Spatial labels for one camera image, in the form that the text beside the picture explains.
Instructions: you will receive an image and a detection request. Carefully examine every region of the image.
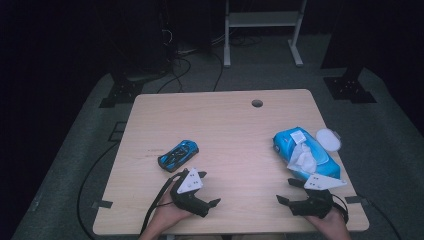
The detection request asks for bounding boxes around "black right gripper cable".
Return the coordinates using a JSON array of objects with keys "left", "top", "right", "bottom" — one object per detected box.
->
[{"left": 331, "top": 194, "right": 350, "bottom": 224}]

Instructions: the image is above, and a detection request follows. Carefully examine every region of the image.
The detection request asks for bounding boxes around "looped black background cable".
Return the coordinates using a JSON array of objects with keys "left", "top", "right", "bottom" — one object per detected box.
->
[{"left": 156, "top": 56, "right": 193, "bottom": 94}]

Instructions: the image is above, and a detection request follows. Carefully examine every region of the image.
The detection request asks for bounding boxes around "floor outlet cover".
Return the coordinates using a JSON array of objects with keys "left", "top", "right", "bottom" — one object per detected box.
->
[{"left": 108, "top": 121, "right": 128, "bottom": 143}]

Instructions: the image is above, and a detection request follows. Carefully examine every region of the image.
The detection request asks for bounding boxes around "white wet wipe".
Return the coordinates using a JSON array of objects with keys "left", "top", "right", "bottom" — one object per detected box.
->
[{"left": 287, "top": 142, "right": 318, "bottom": 174}]

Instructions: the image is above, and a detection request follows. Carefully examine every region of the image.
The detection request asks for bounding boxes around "person's left hand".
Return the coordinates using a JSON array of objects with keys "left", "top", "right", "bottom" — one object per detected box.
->
[{"left": 151, "top": 192, "right": 195, "bottom": 234}]

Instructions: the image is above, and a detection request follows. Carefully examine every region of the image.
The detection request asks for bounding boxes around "dark tape strip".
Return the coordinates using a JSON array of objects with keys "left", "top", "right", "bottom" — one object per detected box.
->
[
  {"left": 344, "top": 195, "right": 369, "bottom": 205},
  {"left": 91, "top": 199, "right": 114, "bottom": 210}
]

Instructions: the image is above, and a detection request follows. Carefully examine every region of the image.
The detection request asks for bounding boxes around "thin black floor cable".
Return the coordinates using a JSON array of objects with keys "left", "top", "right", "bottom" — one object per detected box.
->
[{"left": 358, "top": 194, "right": 404, "bottom": 240}]

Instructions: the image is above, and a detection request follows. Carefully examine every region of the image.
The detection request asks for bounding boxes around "straight black background cable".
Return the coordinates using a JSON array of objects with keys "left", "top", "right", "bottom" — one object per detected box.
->
[{"left": 213, "top": 51, "right": 224, "bottom": 93}]

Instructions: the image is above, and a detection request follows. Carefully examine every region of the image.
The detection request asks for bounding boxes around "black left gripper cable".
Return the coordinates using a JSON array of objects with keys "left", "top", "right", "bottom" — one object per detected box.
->
[{"left": 139, "top": 169, "right": 188, "bottom": 236}]

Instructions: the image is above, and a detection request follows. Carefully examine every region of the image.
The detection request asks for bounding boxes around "black stand base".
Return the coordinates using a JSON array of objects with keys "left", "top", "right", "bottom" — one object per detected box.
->
[
  {"left": 323, "top": 64, "right": 378, "bottom": 104},
  {"left": 98, "top": 66, "right": 146, "bottom": 109}
]

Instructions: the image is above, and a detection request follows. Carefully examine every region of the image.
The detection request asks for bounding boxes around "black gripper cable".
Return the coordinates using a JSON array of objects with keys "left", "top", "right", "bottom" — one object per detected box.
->
[
  {"left": 139, "top": 169, "right": 188, "bottom": 236},
  {"left": 331, "top": 194, "right": 350, "bottom": 224}
]

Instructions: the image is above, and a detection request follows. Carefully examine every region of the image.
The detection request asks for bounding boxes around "blue toy car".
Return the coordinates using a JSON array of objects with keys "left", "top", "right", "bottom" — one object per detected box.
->
[{"left": 157, "top": 139, "right": 200, "bottom": 173}]

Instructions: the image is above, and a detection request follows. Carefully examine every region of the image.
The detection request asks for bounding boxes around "blue wet wipes pack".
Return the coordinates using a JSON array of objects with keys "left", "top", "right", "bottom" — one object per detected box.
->
[{"left": 272, "top": 126, "right": 342, "bottom": 183}]

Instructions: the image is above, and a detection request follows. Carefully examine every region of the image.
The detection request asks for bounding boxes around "long black floor cable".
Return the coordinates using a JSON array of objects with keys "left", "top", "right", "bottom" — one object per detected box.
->
[{"left": 77, "top": 141, "right": 119, "bottom": 240}]

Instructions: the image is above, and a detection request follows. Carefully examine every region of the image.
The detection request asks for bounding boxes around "white metal stand frame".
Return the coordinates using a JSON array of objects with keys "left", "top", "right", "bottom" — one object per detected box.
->
[{"left": 223, "top": 0, "right": 308, "bottom": 69}]

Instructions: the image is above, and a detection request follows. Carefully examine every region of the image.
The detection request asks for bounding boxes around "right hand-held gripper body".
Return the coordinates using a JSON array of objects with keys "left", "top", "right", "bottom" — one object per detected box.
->
[{"left": 289, "top": 173, "right": 348, "bottom": 220}]

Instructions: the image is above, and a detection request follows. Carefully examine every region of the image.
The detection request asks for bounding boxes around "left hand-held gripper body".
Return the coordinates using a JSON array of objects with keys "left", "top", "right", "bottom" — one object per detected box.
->
[{"left": 169, "top": 167, "right": 214, "bottom": 218}]

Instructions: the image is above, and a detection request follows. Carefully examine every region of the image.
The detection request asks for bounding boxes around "person's right hand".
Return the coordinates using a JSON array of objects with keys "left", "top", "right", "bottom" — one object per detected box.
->
[{"left": 304, "top": 205, "right": 350, "bottom": 235}]

